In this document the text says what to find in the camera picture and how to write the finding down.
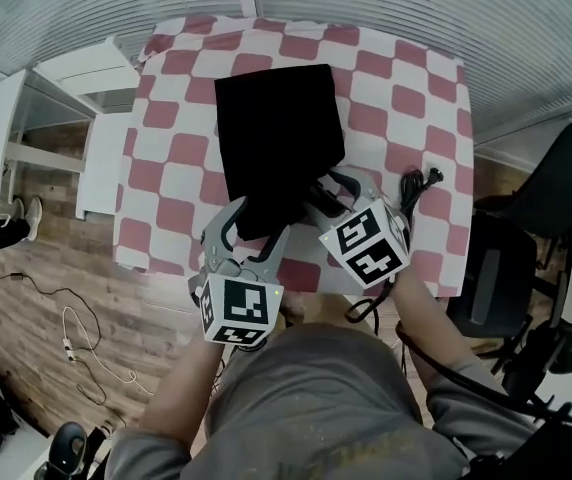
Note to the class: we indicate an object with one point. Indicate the black orange hair dryer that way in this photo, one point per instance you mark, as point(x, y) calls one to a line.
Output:
point(410, 190)

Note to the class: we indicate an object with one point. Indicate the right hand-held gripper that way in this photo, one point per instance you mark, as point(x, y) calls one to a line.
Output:
point(371, 248)

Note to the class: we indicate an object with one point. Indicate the red white checkered tablecloth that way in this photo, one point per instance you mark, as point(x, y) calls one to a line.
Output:
point(176, 150)

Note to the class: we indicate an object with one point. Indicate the person's khaki trousers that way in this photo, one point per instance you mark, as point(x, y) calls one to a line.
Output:
point(298, 308)

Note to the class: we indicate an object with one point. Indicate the person's right forearm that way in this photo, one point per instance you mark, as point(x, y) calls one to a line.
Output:
point(431, 328)

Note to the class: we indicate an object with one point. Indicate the white chair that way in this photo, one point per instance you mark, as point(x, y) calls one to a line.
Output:
point(101, 168)

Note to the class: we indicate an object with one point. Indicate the black fabric bag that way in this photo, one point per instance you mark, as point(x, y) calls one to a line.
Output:
point(276, 133)

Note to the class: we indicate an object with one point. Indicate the black rounded device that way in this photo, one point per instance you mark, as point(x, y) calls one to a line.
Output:
point(66, 450)

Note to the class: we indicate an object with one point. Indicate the person's grey shirt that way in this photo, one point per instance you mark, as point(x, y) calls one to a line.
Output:
point(316, 408)

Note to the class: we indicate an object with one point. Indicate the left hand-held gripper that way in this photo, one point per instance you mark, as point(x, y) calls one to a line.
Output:
point(241, 313)

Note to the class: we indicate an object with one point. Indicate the person's left forearm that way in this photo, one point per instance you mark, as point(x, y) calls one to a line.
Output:
point(181, 398)

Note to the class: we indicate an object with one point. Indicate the black office chair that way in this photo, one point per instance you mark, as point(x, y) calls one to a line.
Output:
point(496, 278)
point(566, 348)

